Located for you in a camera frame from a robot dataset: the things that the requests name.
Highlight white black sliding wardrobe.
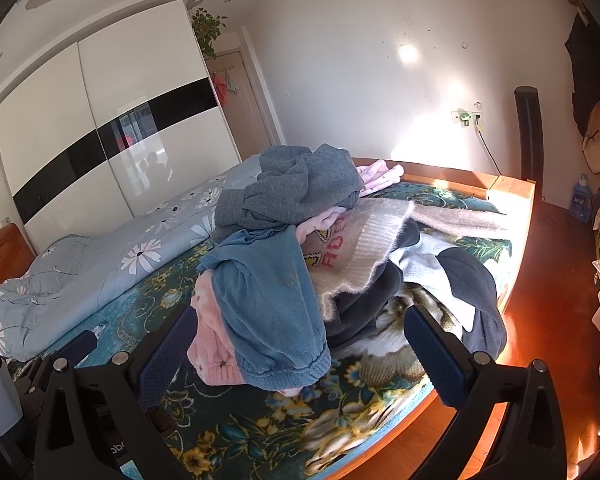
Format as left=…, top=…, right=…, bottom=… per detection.
left=0, top=1, right=240, bottom=250

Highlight pink fleece garment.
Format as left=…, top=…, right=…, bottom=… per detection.
left=187, top=270, right=324, bottom=394

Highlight white knit sweater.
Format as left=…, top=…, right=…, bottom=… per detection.
left=301, top=198, right=415, bottom=322

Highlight green hanging plant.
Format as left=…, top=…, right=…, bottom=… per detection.
left=190, top=8, right=227, bottom=58

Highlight orange wooden headboard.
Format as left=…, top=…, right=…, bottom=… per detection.
left=0, top=223, right=35, bottom=285

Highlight blue detergent bottle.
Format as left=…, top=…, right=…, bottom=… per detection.
left=569, top=174, right=593, bottom=222

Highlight pale pink knit garment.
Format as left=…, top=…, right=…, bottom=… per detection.
left=355, top=158, right=522, bottom=241

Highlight wall power socket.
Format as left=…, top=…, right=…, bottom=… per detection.
left=452, top=108, right=483, bottom=128

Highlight dark navy garment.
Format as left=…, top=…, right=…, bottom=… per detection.
left=326, top=219, right=507, bottom=358

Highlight hanging dark clothes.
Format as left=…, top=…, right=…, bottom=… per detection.
left=565, top=13, right=600, bottom=136

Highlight blue sweatpants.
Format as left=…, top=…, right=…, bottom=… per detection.
left=198, top=226, right=332, bottom=391

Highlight grey sweatshirt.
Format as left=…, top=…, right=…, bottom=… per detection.
left=212, top=144, right=364, bottom=243

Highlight wooden door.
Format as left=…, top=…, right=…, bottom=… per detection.
left=207, top=51, right=272, bottom=159

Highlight light blue daisy duvet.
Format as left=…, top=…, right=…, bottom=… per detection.
left=0, top=155, right=260, bottom=362

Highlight blue floral bed blanket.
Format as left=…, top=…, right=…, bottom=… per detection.
left=9, top=179, right=513, bottom=480

